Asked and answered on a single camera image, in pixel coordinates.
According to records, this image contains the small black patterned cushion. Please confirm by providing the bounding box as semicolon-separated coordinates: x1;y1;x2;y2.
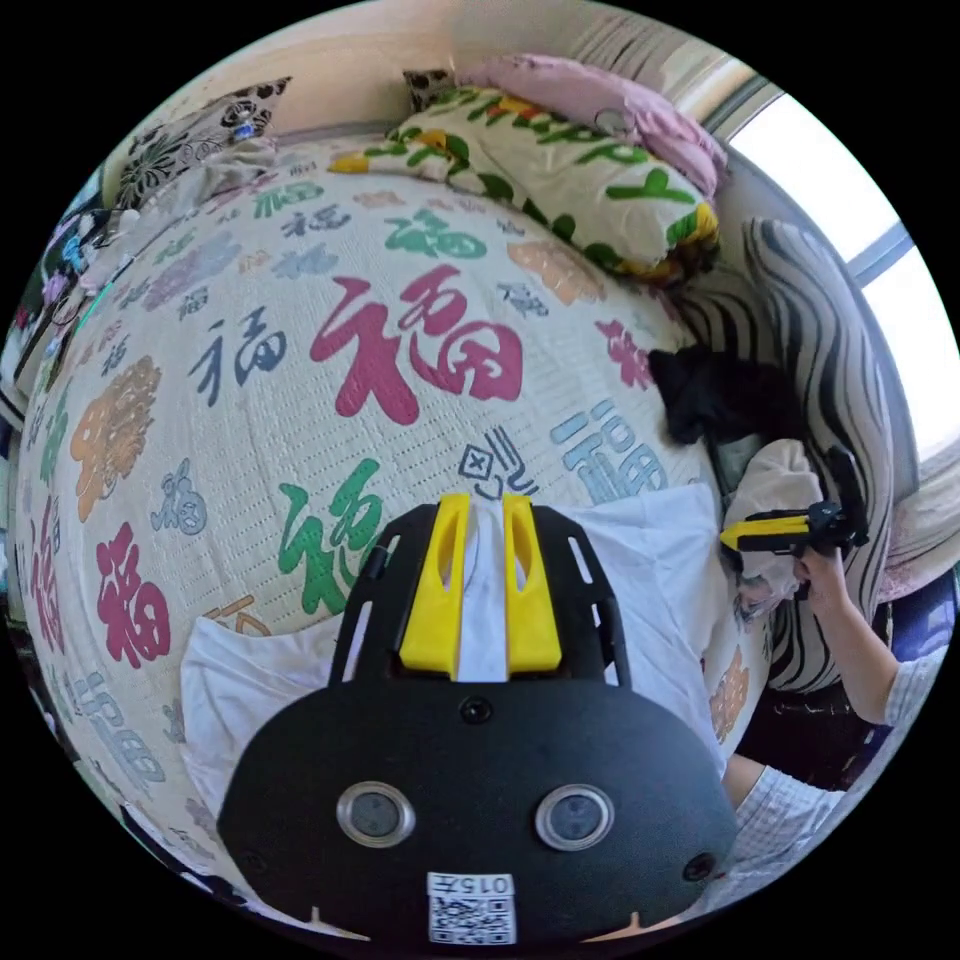
403;68;456;114

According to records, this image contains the black and white floral cushion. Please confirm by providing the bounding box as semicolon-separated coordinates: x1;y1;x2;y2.
112;74;295;213

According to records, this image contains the folded blanket with green print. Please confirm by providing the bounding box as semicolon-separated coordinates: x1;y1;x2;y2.
328;85;723;285

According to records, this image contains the person's body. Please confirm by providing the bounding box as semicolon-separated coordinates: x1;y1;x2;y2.
721;643;958;905

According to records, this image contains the person's right hand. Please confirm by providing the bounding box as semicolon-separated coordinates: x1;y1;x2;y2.
794;548;852;603

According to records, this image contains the beige curtain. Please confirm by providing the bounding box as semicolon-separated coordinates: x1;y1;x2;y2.
566;13;760;115

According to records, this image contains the window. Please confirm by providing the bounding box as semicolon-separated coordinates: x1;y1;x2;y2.
725;89;960;470

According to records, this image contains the person's right forearm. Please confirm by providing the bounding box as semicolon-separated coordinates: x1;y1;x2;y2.
812;583;903;726

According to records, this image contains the pile of clothes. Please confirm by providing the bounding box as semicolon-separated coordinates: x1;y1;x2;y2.
647;343;826;625

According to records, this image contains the white t-shirt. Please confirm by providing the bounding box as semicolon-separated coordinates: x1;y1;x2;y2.
179;482;733;813

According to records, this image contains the bed with printed quilt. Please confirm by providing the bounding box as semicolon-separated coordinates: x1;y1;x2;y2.
13;138;774;871

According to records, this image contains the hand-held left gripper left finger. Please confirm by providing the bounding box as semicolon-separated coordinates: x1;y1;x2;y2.
399;492;472;670

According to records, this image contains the pink pillow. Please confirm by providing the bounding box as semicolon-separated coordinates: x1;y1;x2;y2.
455;52;730;198

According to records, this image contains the black and white striped blanket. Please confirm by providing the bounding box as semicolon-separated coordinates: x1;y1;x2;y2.
673;217;903;695

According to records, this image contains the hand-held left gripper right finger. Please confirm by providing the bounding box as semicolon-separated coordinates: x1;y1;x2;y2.
503;492;565;670

